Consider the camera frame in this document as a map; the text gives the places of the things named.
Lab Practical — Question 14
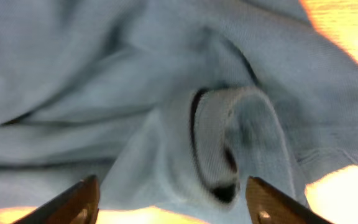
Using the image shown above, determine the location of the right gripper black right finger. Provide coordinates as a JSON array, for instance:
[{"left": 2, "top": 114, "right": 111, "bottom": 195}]
[{"left": 246, "top": 177, "right": 331, "bottom": 224}]

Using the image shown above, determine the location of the blue t-shirt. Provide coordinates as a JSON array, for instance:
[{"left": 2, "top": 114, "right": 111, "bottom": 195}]
[{"left": 0, "top": 0, "right": 358, "bottom": 223}]

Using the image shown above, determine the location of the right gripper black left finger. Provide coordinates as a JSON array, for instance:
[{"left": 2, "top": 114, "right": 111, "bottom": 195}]
[{"left": 14, "top": 175, "right": 100, "bottom": 224}]

